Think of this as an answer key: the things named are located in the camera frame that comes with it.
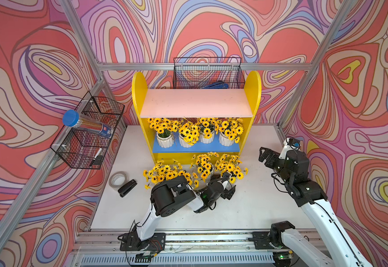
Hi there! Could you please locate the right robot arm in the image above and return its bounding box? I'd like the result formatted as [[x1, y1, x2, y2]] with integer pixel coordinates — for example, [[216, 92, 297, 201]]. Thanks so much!
[[259, 145, 371, 267]]

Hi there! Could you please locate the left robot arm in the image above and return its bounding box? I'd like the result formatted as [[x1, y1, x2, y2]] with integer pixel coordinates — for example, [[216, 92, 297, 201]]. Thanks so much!
[[117, 172, 236, 253]]

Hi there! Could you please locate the yellow wooden shelf unit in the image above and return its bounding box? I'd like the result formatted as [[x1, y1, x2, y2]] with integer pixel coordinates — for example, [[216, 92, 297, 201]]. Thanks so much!
[[132, 71, 262, 164]]

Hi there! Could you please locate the blue object in back basket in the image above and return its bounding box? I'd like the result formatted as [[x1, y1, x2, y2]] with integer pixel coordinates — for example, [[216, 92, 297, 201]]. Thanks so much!
[[202, 81, 229, 89]]

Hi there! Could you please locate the black stapler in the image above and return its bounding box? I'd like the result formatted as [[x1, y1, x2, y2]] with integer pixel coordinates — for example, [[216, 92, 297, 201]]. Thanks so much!
[[118, 179, 137, 198]]

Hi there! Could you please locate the white tape roll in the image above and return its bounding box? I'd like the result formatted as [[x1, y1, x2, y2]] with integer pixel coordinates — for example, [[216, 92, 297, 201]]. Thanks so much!
[[108, 171, 128, 191]]

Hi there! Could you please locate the black marker in basket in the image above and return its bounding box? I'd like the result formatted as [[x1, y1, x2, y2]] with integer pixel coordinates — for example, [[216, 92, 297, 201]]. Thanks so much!
[[89, 148, 103, 167]]

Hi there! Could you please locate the clear tube blue cap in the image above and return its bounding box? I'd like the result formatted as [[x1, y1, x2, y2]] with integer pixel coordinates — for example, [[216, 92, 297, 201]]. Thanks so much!
[[62, 110, 113, 139]]

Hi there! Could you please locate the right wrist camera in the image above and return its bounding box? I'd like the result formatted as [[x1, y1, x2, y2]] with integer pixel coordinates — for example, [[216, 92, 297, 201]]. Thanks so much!
[[279, 138, 300, 159]]

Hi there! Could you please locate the black wire basket back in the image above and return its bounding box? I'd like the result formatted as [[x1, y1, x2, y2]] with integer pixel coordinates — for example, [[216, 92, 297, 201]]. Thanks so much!
[[173, 56, 245, 89]]

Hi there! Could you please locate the black wire basket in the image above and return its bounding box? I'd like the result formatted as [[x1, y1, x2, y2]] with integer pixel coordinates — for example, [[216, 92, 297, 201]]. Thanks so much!
[[173, 56, 245, 89], [50, 92, 125, 170]]

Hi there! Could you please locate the metal base rail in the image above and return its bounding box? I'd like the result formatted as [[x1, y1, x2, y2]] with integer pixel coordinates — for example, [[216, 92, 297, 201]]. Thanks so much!
[[73, 228, 348, 266]]

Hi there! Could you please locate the black wire basket left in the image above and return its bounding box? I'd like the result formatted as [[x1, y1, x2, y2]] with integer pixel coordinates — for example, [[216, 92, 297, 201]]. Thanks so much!
[[50, 92, 125, 170]]

